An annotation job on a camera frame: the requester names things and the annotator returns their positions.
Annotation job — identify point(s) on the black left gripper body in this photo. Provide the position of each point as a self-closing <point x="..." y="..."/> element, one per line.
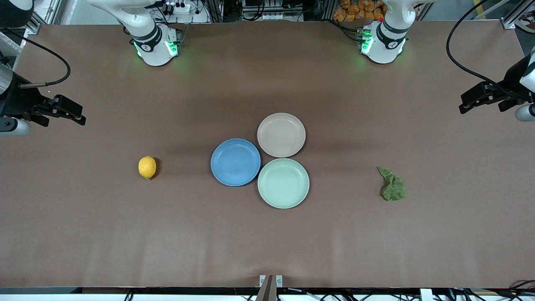
<point x="513" y="79"/>

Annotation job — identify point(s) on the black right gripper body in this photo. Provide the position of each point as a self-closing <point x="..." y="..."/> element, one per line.
<point x="21" y="101"/>

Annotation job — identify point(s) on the yellow lemon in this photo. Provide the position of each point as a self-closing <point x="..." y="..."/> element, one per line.
<point x="147" y="167"/>

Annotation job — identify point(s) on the green lettuce leaf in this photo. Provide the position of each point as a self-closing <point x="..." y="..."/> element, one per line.
<point x="393" y="190"/>

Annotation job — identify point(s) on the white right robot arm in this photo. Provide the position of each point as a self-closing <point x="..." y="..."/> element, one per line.
<point x="152" y="39"/>

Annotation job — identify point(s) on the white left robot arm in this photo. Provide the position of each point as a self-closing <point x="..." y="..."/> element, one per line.
<point x="386" y="42"/>

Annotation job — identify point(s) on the bag of oranges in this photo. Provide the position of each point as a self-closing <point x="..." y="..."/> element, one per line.
<point x="359" y="10"/>

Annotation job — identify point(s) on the white power strip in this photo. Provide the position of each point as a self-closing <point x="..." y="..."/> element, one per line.
<point x="177" y="8"/>

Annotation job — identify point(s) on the blue plate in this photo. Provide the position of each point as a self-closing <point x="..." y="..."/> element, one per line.
<point x="236" y="162"/>

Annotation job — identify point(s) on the beige plate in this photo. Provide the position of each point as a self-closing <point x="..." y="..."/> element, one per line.
<point x="281" y="134"/>

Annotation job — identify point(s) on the pale green plate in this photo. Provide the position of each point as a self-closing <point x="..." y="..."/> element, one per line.
<point x="283" y="183"/>

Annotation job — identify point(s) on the aluminium frame profile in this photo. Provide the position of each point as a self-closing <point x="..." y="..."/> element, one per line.
<point x="42" y="16"/>
<point x="516" y="14"/>

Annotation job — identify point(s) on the metal table edge bracket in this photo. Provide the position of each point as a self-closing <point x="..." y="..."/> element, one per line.
<point x="270" y="286"/>

